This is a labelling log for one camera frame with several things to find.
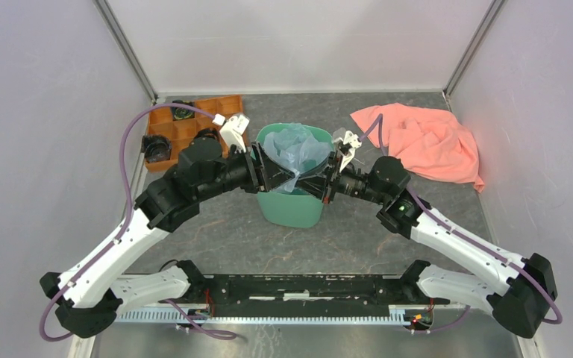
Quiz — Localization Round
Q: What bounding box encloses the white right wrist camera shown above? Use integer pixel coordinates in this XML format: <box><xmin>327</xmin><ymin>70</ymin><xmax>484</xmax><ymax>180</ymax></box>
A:
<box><xmin>332</xmin><ymin>128</ymin><xmax>362</xmax><ymax>172</ymax></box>

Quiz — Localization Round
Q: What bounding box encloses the black coil at tray corner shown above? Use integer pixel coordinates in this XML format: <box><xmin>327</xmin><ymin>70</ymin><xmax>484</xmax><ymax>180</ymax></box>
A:
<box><xmin>141</xmin><ymin>134</ymin><xmax>172</xmax><ymax>163</ymax></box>

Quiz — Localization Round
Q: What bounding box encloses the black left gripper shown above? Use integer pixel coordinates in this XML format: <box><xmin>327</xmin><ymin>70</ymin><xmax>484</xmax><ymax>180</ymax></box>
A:
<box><xmin>197</xmin><ymin>141</ymin><xmax>296</xmax><ymax>203</ymax></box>

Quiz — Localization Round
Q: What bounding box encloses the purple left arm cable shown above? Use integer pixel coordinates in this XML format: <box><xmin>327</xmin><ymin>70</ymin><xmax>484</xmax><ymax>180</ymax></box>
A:
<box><xmin>38</xmin><ymin>102</ymin><xmax>219</xmax><ymax>343</ymax></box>

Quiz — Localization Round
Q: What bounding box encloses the orange compartment tray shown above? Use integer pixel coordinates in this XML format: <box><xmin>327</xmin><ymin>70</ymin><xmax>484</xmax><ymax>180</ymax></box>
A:
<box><xmin>145</xmin><ymin>95</ymin><xmax>243</xmax><ymax>172</ymax></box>

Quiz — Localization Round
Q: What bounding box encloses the right aluminium corner post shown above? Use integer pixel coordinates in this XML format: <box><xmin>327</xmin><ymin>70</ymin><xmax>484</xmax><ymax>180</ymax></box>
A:
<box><xmin>442</xmin><ymin>0</ymin><xmax>507</xmax><ymax>101</ymax></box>

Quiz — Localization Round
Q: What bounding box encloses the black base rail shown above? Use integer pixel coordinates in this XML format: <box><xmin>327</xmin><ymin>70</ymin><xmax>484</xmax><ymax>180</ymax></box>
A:
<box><xmin>202</xmin><ymin>272</ymin><xmax>451</xmax><ymax>328</ymax></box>

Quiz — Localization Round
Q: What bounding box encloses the black coil in tray centre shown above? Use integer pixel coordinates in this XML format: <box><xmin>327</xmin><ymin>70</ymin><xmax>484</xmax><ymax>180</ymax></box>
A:
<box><xmin>193</xmin><ymin>128</ymin><xmax>220</xmax><ymax>142</ymax></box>

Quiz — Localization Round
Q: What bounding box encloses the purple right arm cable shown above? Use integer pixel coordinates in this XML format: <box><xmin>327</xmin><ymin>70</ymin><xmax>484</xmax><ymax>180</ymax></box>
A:
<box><xmin>357</xmin><ymin>113</ymin><xmax>563</xmax><ymax>326</ymax></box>

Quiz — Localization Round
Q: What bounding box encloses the left aluminium corner post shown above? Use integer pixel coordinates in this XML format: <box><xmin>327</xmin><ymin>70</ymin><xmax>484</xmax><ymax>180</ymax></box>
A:
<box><xmin>93</xmin><ymin>0</ymin><xmax>158</xmax><ymax>104</ymax></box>

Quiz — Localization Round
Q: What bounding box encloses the black coil with yellow-green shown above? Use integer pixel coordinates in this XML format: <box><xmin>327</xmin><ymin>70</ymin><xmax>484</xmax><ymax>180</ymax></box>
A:
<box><xmin>171</xmin><ymin>100</ymin><xmax>195</xmax><ymax>121</ymax></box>

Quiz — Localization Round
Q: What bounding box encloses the light blue plastic trash bag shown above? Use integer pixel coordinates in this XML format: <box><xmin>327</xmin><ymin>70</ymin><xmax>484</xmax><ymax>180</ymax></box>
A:
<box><xmin>258</xmin><ymin>123</ymin><xmax>333</xmax><ymax>194</ymax></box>

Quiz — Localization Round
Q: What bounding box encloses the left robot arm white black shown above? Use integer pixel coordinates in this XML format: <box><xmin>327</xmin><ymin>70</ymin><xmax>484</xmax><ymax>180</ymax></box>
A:
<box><xmin>40</xmin><ymin>137</ymin><xmax>295</xmax><ymax>338</ymax></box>

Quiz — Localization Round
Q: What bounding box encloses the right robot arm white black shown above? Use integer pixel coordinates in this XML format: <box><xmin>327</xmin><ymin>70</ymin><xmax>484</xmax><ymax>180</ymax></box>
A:
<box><xmin>296</xmin><ymin>153</ymin><xmax>563</xmax><ymax>339</ymax></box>

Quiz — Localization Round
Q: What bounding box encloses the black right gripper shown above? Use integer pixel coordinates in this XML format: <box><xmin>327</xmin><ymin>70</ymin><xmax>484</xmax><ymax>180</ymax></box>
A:
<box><xmin>290</xmin><ymin>150</ymin><xmax>388</xmax><ymax>206</ymax></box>

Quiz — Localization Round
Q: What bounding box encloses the green plastic trash bin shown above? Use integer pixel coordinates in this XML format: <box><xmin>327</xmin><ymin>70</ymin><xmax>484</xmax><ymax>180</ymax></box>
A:
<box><xmin>256</xmin><ymin>123</ymin><xmax>333</xmax><ymax>228</ymax></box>

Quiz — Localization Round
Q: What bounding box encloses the aluminium corner post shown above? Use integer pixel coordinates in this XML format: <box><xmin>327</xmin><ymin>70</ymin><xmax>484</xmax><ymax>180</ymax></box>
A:
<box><xmin>442</xmin><ymin>0</ymin><xmax>507</xmax><ymax>101</ymax></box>
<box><xmin>93</xmin><ymin>0</ymin><xmax>158</xmax><ymax>104</ymax></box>

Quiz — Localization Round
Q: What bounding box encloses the pink cloth towel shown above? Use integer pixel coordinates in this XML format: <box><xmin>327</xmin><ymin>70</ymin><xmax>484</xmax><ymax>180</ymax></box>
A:
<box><xmin>351</xmin><ymin>103</ymin><xmax>485</xmax><ymax>192</ymax></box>

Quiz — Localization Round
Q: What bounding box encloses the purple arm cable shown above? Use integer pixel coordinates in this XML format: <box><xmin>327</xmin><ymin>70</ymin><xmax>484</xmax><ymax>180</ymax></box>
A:
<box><xmin>357</xmin><ymin>113</ymin><xmax>563</xmax><ymax>326</ymax></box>
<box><xmin>38</xmin><ymin>102</ymin><xmax>219</xmax><ymax>343</ymax></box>

